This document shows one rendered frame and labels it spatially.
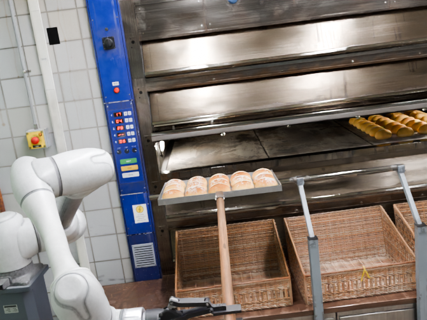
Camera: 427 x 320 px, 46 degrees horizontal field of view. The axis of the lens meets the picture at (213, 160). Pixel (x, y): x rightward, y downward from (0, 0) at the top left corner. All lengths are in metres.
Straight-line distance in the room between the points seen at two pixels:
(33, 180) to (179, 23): 1.37
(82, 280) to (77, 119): 1.73
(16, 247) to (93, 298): 1.07
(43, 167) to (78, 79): 1.19
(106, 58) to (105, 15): 0.21
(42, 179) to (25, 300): 0.75
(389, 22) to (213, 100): 1.00
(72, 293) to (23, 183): 0.56
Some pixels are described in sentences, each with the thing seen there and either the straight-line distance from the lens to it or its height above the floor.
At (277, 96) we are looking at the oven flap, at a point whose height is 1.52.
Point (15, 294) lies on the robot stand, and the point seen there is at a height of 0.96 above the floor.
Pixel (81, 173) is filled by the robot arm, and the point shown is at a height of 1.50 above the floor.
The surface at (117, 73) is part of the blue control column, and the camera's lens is 2.68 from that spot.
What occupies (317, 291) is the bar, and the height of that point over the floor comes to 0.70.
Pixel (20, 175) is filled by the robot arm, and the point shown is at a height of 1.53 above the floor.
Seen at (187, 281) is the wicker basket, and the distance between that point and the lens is 2.85.
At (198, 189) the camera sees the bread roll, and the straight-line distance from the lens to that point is 2.24.
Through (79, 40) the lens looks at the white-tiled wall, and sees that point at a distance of 2.75.
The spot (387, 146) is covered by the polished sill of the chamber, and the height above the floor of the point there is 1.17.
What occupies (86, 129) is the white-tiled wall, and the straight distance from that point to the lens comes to 2.78.
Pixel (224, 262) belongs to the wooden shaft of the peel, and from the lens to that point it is 1.54.
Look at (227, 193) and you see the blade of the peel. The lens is 2.23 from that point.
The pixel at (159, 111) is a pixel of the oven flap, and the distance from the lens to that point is 2.70.
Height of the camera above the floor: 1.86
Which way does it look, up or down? 13 degrees down
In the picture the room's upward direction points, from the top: 7 degrees counter-clockwise
